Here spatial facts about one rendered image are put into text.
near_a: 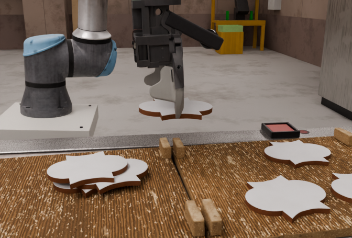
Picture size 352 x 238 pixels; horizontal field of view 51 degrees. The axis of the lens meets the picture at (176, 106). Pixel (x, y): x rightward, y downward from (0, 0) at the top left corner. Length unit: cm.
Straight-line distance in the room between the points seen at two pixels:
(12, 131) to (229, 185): 61
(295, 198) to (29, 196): 44
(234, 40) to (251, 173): 844
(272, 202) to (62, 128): 62
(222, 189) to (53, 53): 66
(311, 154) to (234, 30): 835
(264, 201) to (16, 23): 1031
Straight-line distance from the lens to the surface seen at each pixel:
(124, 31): 1033
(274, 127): 101
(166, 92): 64
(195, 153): 80
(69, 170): 68
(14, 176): 77
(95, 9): 112
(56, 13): 996
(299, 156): 80
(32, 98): 115
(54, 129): 104
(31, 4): 1008
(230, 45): 910
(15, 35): 1078
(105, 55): 115
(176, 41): 64
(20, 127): 107
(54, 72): 113
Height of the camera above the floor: 125
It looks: 16 degrees down
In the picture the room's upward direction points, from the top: straight up
